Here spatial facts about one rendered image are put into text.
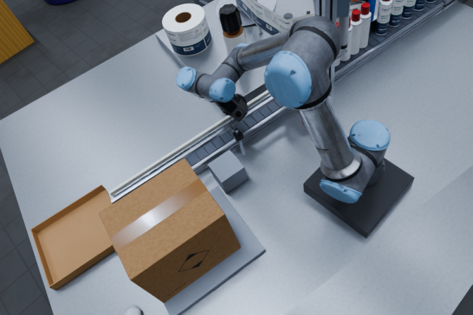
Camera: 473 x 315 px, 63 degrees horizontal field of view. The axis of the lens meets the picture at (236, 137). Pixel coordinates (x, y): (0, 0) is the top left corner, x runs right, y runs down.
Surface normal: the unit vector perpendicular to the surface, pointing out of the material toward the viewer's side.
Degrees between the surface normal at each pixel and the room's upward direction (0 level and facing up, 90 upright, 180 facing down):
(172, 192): 0
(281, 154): 0
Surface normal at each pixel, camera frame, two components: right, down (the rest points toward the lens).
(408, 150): -0.18, -0.57
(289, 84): -0.62, 0.65
